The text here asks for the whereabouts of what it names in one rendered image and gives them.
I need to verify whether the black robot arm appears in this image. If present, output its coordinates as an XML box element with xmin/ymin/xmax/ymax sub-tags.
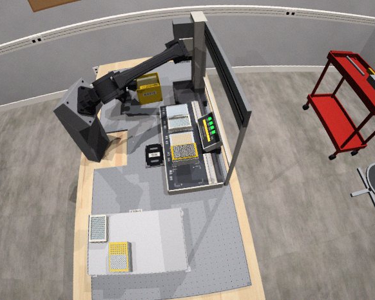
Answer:
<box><xmin>77</xmin><ymin>38</ymin><xmax>189</xmax><ymax>115</ymax></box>

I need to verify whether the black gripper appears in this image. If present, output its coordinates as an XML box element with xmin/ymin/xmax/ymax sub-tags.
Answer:
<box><xmin>115</xmin><ymin>94</ymin><xmax>127</xmax><ymax>103</ymax></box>

